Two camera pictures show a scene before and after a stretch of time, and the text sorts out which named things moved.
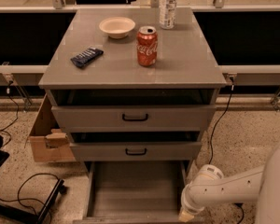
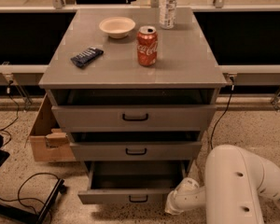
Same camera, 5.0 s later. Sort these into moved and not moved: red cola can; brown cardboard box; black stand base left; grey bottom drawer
Moved: grey bottom drawer
Not moved: red cola can; brown cardboard box; black stand base left
